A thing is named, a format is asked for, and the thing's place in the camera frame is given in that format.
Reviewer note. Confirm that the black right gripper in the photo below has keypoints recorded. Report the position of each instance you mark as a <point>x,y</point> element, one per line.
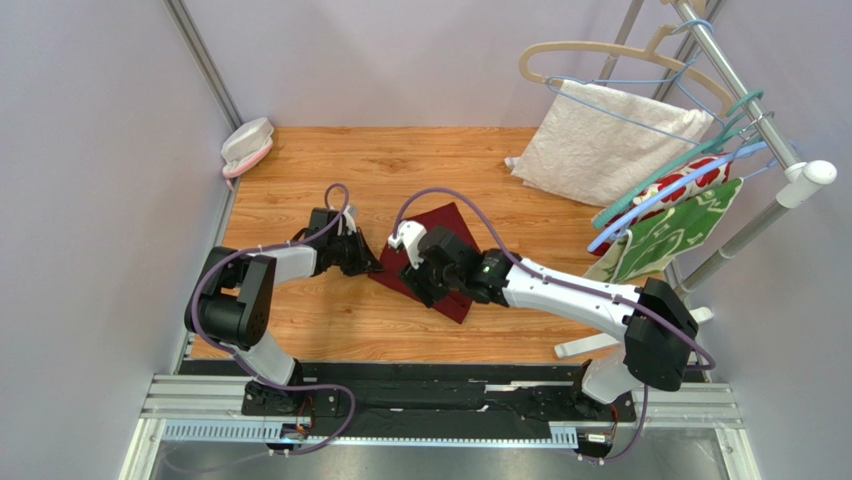
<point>421,271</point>

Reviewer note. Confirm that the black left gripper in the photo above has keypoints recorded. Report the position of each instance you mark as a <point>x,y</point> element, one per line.
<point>366,261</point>

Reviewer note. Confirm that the dark red cloth napkin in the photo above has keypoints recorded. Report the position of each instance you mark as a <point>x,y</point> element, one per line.
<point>453,306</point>

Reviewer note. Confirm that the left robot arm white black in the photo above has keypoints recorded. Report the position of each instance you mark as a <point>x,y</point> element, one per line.
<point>234,305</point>

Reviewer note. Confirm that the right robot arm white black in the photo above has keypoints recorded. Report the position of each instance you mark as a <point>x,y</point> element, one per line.
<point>654,329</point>

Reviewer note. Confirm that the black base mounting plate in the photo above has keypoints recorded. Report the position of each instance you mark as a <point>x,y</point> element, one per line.
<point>425,401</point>

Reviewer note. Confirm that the white pink folded cloth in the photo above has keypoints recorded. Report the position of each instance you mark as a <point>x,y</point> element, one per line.
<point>246,146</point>

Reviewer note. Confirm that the white textured hanging cloth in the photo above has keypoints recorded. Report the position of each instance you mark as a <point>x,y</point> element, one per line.
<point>585,156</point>

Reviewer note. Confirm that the green white patterned cloth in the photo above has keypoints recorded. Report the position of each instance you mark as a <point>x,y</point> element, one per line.
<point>650,245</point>

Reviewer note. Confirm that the red flower patterned cloth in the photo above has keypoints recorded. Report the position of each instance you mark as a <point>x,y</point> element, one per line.
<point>672,186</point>

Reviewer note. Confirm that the beige clothes hanger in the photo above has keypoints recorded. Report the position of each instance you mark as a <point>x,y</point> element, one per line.
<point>680,71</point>

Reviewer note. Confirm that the teal clothes hanger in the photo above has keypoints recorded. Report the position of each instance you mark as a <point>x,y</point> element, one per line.
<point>712,146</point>

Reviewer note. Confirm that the blue clothes hanger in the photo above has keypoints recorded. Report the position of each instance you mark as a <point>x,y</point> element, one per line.
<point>672,193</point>

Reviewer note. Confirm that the silver white clothes rack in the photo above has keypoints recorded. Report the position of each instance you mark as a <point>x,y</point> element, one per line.
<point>804,178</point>

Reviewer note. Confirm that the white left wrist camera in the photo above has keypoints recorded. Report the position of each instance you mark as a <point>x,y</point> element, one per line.
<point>347,225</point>

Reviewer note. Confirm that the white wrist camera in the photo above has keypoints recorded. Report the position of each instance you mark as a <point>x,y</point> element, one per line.
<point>407,237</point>
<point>347,225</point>

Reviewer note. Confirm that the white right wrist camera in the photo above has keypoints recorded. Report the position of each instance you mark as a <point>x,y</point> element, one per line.
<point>407,237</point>

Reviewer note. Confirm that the light blue wire hanger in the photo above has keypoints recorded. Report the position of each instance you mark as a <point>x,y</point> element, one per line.
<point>684,125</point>

